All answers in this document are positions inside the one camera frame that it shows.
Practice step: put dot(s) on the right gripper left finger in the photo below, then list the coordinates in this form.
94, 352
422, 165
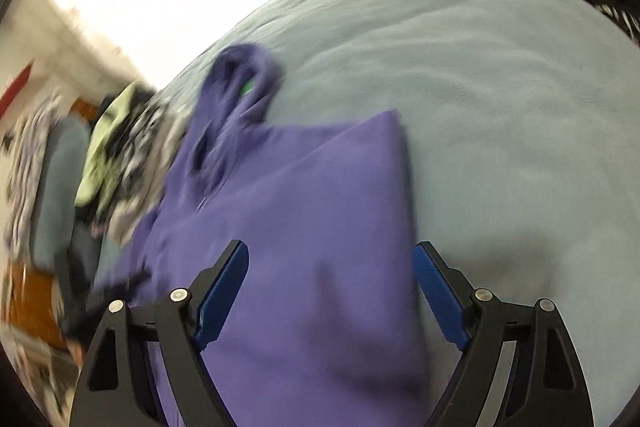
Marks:
116, 386

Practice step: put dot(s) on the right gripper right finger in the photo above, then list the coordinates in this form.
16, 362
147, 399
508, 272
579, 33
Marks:
546, 386

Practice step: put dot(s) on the purple zip hoodie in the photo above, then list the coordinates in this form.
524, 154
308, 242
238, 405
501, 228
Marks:
325, 330

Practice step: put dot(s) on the white folded garment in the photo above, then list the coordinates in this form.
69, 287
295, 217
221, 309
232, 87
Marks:
146, 182

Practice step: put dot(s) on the grey-blue pillow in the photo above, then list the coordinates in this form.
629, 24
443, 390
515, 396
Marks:
56, 226

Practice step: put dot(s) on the floral folded quilt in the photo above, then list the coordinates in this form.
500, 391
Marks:
30, 133

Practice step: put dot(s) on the green black folded jacket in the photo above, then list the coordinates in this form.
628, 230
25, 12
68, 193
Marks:
107, 130

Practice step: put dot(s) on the black white patterned garment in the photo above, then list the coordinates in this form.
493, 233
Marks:
134, 144

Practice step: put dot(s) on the grey-blue bed blanket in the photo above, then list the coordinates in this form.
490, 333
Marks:
521, 129

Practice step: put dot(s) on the red wall shelf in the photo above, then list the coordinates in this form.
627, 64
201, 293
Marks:
15, 88

